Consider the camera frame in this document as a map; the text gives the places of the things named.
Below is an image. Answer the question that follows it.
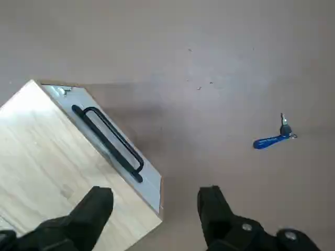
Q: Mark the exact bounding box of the wooden drawer box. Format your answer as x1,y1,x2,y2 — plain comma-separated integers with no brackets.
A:
0,79,163,251

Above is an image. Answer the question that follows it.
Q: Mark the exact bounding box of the key with blue tag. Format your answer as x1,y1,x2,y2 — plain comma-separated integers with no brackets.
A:
252,112,298,151

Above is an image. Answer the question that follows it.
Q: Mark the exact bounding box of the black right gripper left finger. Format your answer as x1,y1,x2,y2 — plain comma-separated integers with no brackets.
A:
0,186,115,251

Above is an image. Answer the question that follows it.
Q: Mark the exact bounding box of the black drawer handle bar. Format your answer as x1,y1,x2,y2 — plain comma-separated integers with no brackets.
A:
71,104,144,183

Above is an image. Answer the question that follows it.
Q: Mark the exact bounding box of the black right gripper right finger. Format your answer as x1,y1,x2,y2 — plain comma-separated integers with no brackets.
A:
196,185,323,251

